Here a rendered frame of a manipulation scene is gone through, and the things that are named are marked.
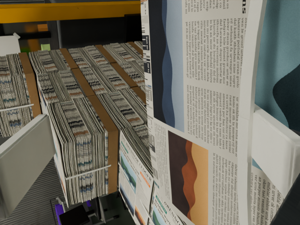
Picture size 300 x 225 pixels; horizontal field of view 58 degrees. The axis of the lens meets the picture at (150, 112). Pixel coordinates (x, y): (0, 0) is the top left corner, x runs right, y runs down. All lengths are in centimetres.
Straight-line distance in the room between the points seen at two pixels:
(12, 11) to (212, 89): 181
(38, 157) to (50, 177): 835
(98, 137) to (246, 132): 95
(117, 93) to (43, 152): 117
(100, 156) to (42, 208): 729
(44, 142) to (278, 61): 15
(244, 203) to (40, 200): 828
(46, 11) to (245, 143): 188
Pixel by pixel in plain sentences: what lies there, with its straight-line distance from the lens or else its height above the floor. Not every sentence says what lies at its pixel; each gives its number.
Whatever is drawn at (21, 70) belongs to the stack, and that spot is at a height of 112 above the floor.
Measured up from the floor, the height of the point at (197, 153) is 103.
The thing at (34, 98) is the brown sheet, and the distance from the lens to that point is 161.
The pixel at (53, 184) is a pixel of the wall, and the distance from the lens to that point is 848.
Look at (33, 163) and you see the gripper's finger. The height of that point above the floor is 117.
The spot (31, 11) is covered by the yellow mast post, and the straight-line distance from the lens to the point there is 198.
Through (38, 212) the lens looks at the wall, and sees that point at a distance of 840.
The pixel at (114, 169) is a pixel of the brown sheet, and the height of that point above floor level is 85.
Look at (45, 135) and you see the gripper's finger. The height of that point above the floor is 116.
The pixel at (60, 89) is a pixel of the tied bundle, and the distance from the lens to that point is 138.
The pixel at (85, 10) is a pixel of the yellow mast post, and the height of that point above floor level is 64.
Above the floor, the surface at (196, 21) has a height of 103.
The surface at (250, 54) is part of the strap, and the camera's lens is 16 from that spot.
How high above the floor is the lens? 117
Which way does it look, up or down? 25 degrees down
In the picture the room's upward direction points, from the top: 103 degrees counter-clockwise
